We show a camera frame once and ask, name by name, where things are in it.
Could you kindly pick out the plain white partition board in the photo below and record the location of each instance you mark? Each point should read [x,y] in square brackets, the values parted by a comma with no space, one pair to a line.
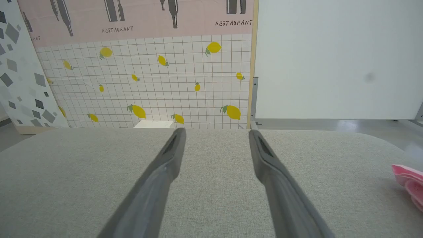
[337,59]

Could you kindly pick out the grey metal panel stand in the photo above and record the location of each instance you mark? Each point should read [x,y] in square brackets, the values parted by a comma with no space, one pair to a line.
[254,99]

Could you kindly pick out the pink crumpled garment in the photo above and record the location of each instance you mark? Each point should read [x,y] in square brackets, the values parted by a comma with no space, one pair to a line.
[413,180]

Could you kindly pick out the white grey terrazzo panel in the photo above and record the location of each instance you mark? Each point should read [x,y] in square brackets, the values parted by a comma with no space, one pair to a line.
[19,72]

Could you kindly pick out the white rectangular box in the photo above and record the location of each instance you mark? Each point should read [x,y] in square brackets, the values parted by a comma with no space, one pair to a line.
[153,124]

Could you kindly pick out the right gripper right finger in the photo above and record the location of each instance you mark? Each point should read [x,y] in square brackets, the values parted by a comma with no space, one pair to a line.
[284,198]

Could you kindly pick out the lemon pattern backdrop panel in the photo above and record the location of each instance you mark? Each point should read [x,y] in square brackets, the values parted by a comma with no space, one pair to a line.
[253,49]

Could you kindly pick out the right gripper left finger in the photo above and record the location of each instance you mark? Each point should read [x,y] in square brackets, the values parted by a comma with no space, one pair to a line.
[155,191]

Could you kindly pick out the lemon print tile panel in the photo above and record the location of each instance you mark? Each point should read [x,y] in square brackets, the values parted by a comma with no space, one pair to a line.
[148,89]

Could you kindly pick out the pink restaurant bottle poster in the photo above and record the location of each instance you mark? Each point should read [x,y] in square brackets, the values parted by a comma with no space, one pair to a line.
[142,16]

